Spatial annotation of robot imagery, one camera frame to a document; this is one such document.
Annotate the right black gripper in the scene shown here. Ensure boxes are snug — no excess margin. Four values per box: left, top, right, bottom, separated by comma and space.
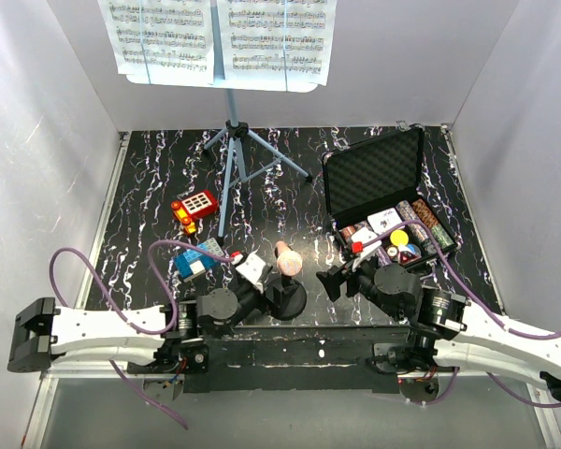
315, 252, 404, 323

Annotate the black microphone stand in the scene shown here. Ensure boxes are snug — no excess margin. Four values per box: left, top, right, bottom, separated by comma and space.
265, 275, 307, 321

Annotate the pink toy microphone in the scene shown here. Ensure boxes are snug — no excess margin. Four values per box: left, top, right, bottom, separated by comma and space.
275, 240, 303, 277

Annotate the blue music stand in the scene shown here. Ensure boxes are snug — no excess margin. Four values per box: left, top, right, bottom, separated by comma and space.
124, 0, 322, 239

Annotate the sheet music page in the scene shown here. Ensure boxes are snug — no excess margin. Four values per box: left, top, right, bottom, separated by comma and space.
217, 1, 338, 92
98, 1, 214, 86

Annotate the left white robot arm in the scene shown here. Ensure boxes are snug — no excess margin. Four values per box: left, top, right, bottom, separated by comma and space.
7, 253, 272, 374

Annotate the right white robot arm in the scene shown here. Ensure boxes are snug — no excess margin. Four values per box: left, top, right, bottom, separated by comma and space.
316, 263, 561, 403

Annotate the red white chip row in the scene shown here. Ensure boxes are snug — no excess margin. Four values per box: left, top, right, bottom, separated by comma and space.
339, 225, 359, 242

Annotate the white card deck box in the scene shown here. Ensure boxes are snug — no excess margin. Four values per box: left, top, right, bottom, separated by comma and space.
367, 208, 403, 235

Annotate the yellow dealer button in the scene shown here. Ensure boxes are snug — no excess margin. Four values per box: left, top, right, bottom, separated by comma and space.
390, 229, 410, 247

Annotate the blue grey brick toy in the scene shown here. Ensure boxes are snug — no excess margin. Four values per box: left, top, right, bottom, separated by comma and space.
172, 239, 225, 282

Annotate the blue white chip row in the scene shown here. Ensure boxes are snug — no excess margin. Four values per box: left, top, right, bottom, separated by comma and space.
396, 200, 429, 242

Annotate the black poker chip case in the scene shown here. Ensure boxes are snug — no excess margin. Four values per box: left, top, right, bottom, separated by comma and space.
322, 124, 458, 275

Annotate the brown chip row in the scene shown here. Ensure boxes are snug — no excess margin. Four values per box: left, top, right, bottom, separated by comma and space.
410, 198, 439, 228

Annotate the green chip row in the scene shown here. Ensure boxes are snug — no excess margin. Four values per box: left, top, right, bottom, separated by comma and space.
430, 224, 454, 250

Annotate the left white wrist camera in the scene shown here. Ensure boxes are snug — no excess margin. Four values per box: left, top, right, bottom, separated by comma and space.
232, 252, 266, 294

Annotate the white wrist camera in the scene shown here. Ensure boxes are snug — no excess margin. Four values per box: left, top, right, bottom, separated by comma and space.
351, 228, 392, 270
232, 252, 266, 294

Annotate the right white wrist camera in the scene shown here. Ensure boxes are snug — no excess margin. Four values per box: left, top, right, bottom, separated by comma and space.
351, 228, 392, 270

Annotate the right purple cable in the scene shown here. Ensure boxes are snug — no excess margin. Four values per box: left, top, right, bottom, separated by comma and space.
368, 223, 561, 409

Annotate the purple cable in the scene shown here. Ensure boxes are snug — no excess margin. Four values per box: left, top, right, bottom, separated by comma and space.
49, 239, 244, 430
368, 223, 561, 409

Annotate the left aluminium rail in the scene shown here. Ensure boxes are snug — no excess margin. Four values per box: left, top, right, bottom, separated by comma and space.
74, 132, 131, 309

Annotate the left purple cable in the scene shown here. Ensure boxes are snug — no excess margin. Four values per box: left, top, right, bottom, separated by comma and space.
49, 239, 244, 430

